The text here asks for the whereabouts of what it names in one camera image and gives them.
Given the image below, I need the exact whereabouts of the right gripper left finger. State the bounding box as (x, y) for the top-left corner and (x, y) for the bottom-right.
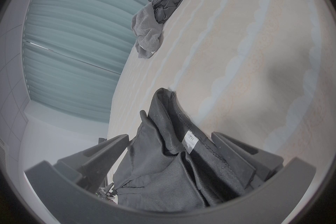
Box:
(54, 134), (129, 194)

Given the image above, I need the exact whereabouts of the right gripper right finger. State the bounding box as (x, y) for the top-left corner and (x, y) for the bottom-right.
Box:
(211, 132), (284, 190)

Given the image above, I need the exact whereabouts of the black T-shirt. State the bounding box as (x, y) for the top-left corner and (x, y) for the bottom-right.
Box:
(113, 88), (256, 214)

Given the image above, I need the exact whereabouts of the bed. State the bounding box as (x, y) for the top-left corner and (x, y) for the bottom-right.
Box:
(108, 0), (336, 192)

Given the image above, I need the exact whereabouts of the blue-green curtain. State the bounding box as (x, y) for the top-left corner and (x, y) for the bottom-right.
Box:
(22, 42), (122, 124)
(25, 0), (156, 72)

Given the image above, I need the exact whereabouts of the grey garment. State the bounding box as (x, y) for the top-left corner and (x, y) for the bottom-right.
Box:
(131, 2), (163, 59)

